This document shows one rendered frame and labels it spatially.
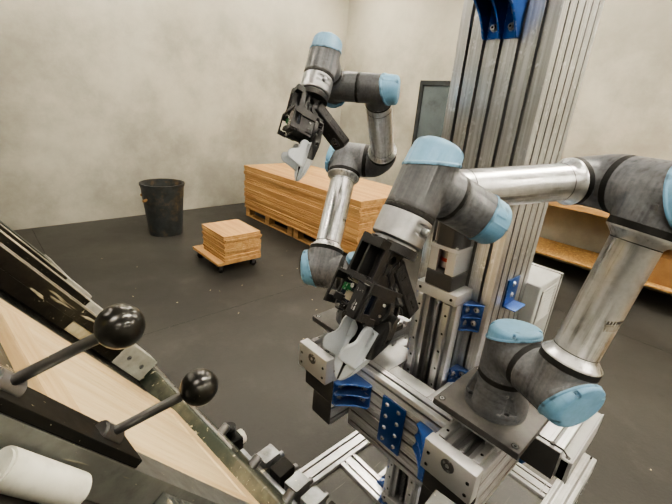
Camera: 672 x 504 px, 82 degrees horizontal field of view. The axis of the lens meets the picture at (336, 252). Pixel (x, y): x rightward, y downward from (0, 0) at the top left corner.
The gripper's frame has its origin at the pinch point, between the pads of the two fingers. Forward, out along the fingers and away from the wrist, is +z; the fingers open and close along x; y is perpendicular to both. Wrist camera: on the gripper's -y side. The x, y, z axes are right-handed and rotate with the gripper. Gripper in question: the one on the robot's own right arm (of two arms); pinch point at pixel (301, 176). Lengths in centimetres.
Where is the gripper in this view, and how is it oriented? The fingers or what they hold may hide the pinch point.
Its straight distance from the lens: 91.9
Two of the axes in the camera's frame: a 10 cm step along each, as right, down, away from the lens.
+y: -8.1, -2.8, -5.2
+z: -2.3, 9.6, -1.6
